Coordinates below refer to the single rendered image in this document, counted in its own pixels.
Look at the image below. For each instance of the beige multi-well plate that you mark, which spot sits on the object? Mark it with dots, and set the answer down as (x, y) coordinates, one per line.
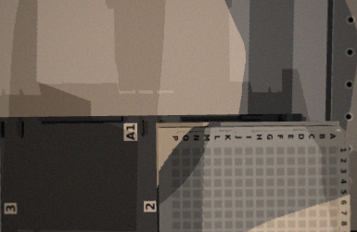
(253, 177)

